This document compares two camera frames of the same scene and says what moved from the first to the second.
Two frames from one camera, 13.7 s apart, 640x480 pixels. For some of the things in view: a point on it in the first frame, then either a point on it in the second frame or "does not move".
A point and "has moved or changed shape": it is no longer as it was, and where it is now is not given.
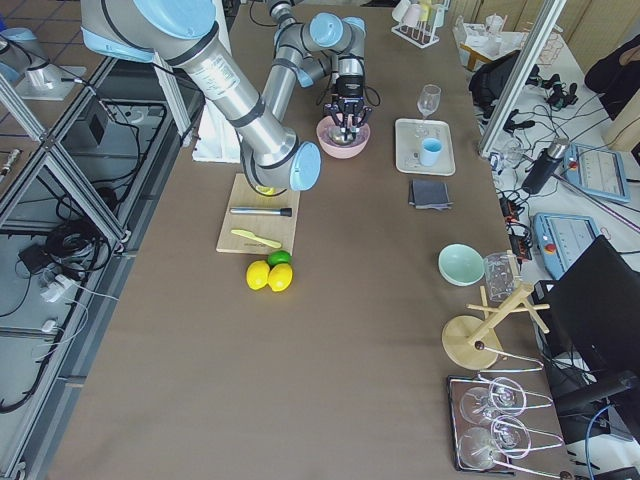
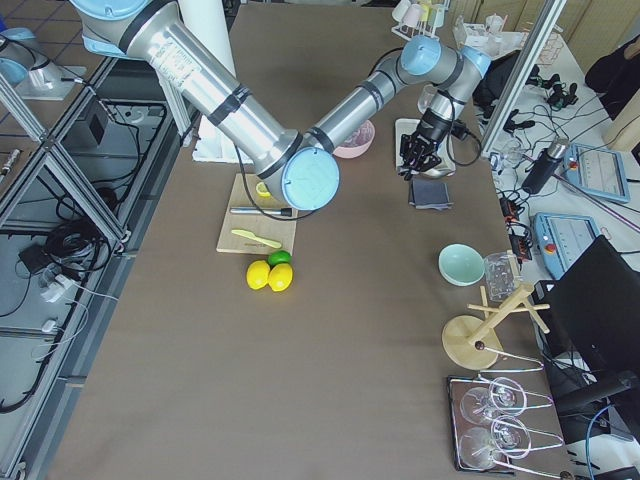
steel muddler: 261,211 does not move
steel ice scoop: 339,137 has moved or changed shape
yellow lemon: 257,274 does not move
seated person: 616,77 does not move
